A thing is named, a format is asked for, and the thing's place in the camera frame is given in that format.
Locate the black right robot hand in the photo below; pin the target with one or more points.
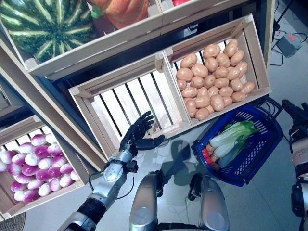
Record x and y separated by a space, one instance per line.
298 115

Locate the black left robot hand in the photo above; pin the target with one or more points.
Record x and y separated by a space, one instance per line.
139 134

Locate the blue plastic shopping basket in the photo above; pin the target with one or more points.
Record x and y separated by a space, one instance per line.
262 149

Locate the wooden cabbage crate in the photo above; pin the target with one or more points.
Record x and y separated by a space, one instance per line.
134 96

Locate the brown potato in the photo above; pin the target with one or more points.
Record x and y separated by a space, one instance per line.
184 74
217 102
233 73
201 113
227 101
211 63
236 84
197 81
221 82
222 59
225 91
199 70
211 147
238 96
209 81
188 60
202 91
209 109
237 57
213 158
213 91
202 101
231 47
211 50
247 87
221 71
189 92
190 107
181 84
241 69

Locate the red bell pepper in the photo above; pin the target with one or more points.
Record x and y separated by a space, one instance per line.
206 154

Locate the silver left robot leg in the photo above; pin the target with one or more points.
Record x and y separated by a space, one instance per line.
144 204

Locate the silver robot leg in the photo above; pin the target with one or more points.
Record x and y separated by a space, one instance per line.
144 204
211 204

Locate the grey power box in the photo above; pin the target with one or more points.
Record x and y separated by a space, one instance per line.
288 43

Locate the purple white turnip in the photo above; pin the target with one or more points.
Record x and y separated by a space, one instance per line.
45 163
55 150
38 140
15 169
31 195
44 189
51 138
55 184
2 166
18 159
29 169
41 151
7 156
66 180
66 168
43 175
59 160
31 158
34 184
17 186
26 148
22 178
74 175
19 196
54 171

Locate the wooden potato crate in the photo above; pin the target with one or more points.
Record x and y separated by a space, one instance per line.
255 48

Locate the large wooden display shelf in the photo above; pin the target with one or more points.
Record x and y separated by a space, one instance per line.
48 103

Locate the wooden pumpkin crate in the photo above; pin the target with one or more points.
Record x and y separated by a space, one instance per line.
96 48

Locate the silver right robot leg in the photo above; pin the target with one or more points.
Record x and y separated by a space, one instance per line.
211 204

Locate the oblong orange ribbed pumpkin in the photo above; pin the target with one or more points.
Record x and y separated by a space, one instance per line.
125 10

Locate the red orange carrot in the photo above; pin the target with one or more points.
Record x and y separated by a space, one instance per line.
179 2

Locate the wooden carrot crate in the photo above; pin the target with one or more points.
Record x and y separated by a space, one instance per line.
204 9

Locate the green striped pumpkin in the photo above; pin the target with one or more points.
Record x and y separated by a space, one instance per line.
45 24

